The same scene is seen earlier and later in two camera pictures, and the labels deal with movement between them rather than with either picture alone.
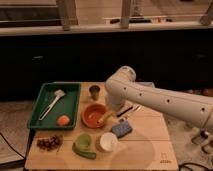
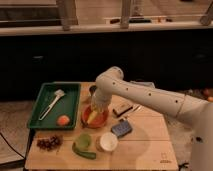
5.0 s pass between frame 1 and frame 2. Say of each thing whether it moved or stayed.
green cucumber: stayed
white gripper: moved
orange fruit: stayed
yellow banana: moved
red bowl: stayed
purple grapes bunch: stayed
